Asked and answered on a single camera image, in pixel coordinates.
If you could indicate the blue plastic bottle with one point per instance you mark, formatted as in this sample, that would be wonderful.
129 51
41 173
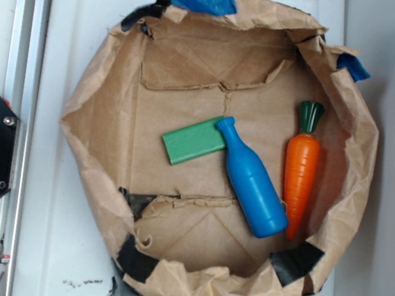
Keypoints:
252 184

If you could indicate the green rectangular block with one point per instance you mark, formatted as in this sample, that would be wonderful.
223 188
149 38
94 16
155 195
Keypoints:
193 141

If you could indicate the brown paper bag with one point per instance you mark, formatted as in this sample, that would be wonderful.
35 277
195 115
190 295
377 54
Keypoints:
177 230

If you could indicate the orange toy carrot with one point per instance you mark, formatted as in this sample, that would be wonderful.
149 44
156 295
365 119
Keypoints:
302 156

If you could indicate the aluminium frame rail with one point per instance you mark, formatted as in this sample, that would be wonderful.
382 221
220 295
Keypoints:
26 51

